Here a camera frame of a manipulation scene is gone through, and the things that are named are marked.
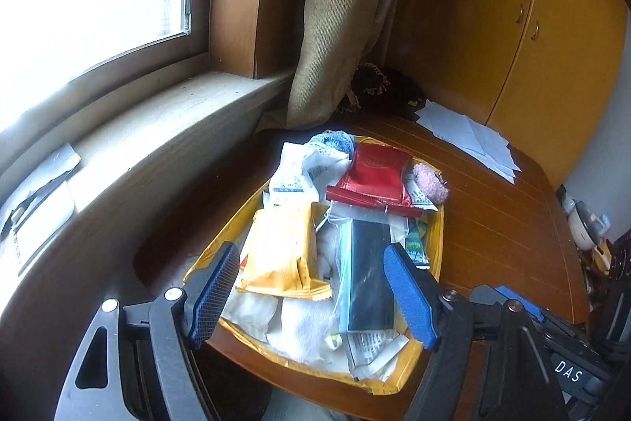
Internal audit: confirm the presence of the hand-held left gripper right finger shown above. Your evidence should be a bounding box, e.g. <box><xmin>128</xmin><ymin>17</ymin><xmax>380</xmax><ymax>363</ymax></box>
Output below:
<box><xmin>382</xmin><ymin>242</ymin><xmax>569</xmax><ymax>421</ymax></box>

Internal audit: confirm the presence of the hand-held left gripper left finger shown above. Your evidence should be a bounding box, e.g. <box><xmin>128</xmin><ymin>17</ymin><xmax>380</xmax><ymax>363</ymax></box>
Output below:
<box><xmin>52</xmin><ymin>241</ymin><xmax>242</xmax><ymax>421</ymax></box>

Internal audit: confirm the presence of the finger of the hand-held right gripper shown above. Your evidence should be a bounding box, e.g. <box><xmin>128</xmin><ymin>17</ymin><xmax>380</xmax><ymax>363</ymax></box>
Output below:
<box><xmin>468</xmin><ymin>284</ymin><xmax>550</xmax><ymax>326</ymax></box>

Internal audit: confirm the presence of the blue green printed packet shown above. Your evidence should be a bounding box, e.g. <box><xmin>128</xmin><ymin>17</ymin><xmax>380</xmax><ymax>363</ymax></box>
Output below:
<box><xmin>403</xmin><ymin>223</ymin><xmax>431</xmax><ymax>270</ymax></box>

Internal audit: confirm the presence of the clear bag with black item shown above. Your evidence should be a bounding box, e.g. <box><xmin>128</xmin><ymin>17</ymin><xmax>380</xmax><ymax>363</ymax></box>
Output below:
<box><xmin>327</xmin><ymin>203</ymin><xmax>411</xmax><ymax>339</ymax></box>

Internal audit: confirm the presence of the yellow cardboard box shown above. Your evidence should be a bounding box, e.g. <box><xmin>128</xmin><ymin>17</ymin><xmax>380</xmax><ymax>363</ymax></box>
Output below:
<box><xmin>182</xmin><ymin>131</ymin><xmax>445</xmax><ymax>398</ymax></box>

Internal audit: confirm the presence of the white printed packet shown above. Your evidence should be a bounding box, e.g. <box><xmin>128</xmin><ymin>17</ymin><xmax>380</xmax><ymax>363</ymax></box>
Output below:
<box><xmin>339</xmin><ymin>327</ymin><xmax>411</xmax><ymax>383</ymax></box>

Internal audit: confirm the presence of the orange foil packet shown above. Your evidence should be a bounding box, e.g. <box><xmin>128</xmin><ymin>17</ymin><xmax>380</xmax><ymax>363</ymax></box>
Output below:
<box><xmin>235</xmin><ymin>202</ymin><xmax>332</xmax><ymax>302</ymax></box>

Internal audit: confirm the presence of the small white sachet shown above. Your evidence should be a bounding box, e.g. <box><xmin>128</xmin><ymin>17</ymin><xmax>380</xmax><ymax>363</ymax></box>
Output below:
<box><xmin>408</xmin><ymin>178</ymin><xmax>441</xmax><ymax>213</ymax></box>

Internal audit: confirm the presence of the pink fluffy pouch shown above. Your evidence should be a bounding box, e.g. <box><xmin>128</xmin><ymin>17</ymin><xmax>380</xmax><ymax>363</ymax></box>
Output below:
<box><xmin>411</xmin><ymin>163</ymin><xmax>451</xmax><ymax>206</ymax></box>

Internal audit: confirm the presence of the red foil packet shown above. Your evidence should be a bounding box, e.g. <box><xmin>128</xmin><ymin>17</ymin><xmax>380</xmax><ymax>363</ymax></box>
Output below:
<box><xmin>325</xmin><ymin>142</ymin><xmax>418</xmax><ymax>218</ymax></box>

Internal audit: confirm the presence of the white blue printed sachet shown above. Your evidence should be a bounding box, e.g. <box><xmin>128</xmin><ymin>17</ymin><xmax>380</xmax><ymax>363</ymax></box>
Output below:
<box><xmin>268</xmin><ymin>142</ymin><xmax>352</xmax><ymax>208</ymax></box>

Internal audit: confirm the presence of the blue towel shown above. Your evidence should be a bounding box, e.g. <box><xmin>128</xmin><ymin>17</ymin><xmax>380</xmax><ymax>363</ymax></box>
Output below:
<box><xmin>309</xmin><ymin>130</ymin><xmax>357</xmax><ymax>156</ymax></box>

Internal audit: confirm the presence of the red label wipes packet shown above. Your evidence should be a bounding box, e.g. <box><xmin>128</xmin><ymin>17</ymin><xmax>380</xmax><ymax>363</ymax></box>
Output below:
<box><xmin>220</xmin><ymin>288</ymin><xmax>285</xmax><ymax>344</ymax></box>

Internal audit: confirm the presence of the small white cooking pot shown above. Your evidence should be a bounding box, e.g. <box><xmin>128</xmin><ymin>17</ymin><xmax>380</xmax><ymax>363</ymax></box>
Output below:
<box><xmin>562</xmin><ymin>198</ymin><xmax>613</xmax><ymax>250</ymax></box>

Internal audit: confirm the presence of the stack of paper sheets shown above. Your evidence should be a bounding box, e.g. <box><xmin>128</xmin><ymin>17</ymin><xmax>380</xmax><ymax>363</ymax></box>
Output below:
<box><xmin>414</xmin><ymin>99</ymin><xmax>523</xmax><ymax>185</ymax></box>

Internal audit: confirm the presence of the dark fringed cloth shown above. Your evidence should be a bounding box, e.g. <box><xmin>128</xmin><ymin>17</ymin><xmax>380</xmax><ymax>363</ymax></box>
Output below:
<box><xmin>335</xmin><ymin>61</ymin><xmax>428</xmax><ymax>122</ymax></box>

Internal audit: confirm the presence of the wooden cabinet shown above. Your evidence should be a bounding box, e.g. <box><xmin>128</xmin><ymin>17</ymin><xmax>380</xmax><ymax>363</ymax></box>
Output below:
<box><xmin>394</xmin><ymin>0</ymin><xmax>630</xmax><ymax>186</ymax></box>

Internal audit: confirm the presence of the beige curtain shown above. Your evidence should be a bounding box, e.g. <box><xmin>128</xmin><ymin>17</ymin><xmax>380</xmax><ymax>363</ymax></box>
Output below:
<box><xmin>285</xmin><ymin>0</ymin><xmax>416</xmax><ymax>132</ymax></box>

